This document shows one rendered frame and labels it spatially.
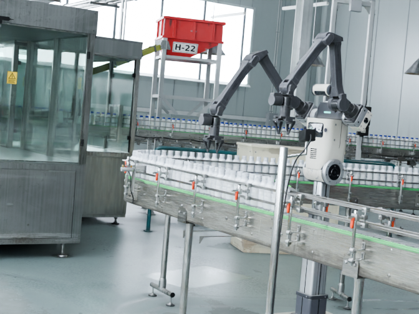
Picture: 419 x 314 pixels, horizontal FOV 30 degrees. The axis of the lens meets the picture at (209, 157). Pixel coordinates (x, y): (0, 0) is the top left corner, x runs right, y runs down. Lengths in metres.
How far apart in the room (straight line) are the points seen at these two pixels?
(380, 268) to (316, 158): 1.42
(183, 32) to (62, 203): 4.41
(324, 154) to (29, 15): 3.55
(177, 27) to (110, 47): 1.76
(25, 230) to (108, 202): 2.54
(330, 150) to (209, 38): 6.77
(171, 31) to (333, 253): 7.83
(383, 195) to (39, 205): 3.10
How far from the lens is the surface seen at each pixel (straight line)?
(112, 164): 9.72
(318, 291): 4.80
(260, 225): 4.04
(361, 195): 6.49
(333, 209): 8.88
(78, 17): 7.45
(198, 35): 11.20
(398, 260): 3.31
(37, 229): 7.42
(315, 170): 4.67
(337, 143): 4.65
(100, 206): 9.72
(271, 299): 3.21
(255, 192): 4.13
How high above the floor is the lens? 1.46
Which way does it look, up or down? 3 degrees down
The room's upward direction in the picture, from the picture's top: 5 degrees clockwise
